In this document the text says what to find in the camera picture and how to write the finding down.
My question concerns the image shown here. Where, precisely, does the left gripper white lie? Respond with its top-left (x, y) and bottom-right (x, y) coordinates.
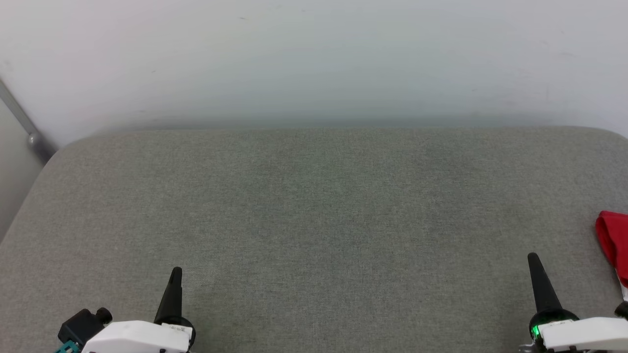
top-left (81, 267), bottom-right (197, 353)

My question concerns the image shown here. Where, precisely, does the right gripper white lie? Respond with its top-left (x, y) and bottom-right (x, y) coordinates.
top-left (519, 252), bottom-right (628, 353)

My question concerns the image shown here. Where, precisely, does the red basketball jersey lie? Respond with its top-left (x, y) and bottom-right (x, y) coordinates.
top-left (595, 211), bottom-right (628, 301)

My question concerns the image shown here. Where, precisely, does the grey fabric sofa seat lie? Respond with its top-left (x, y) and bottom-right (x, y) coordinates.
top-left (0, 126), bottom-right (628, 353)

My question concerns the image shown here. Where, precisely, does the grey metal wall pole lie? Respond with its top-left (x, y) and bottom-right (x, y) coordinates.
top-left (0, 78), bottom-right (58, 165)

